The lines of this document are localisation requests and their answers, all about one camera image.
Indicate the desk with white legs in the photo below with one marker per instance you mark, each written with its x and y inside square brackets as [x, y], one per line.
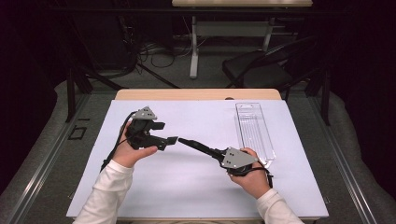
[194, 46]

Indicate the person's right hand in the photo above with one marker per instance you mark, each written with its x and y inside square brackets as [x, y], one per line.
[253, 183]

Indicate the clear plastic package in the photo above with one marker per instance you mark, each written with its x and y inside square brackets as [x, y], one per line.
[252, 130]

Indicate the black folding chair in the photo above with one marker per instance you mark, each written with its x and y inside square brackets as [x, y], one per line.
[258, 73]

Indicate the grey metal floor rail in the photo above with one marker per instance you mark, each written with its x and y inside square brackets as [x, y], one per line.
[342, 155]
[46, 155]

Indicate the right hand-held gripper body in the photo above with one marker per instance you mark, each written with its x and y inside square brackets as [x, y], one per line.
[238, 159]

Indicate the black metal stand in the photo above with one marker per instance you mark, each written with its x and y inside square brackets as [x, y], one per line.
[325, 93]
[71, 93]

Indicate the white table sheet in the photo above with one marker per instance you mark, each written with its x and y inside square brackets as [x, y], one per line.
[186, 193]

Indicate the person's left hand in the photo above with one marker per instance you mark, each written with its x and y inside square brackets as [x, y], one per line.
[130, 157]

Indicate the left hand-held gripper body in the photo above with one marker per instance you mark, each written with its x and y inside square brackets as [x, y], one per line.
[141, 132]

